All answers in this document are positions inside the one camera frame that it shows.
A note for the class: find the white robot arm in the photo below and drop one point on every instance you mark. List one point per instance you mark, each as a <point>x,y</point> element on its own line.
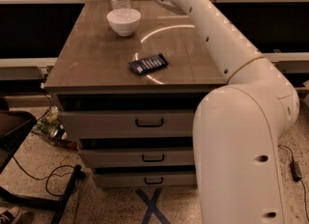
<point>236,127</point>

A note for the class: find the sneaker shoe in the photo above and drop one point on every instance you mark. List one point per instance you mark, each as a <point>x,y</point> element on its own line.
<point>15,215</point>

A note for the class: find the grey drawer cabinet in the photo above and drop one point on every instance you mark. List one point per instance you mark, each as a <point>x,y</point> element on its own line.
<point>92,74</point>

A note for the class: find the pile of bottles and cans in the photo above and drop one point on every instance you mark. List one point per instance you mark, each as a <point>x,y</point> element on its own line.
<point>51,130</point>

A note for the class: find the grey drawer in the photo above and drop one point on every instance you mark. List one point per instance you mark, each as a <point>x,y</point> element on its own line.
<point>144,179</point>
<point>127,124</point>
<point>137,157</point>

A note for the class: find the top grey drawer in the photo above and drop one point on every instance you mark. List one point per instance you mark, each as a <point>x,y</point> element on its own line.
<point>127,124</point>

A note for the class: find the black power adapter with cable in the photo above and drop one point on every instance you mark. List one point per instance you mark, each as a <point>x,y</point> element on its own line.
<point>297,177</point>

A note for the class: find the white ceramic bowl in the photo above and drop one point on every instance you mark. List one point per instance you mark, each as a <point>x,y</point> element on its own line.
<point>124,21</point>

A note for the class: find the middle grey drawer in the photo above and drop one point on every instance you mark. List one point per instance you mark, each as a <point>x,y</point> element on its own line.
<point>137,157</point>

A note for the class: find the bottom grey drawer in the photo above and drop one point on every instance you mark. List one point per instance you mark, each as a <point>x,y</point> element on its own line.
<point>144,179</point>

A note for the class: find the dark blue snack packet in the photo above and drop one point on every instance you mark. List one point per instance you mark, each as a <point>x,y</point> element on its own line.
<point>148,64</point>

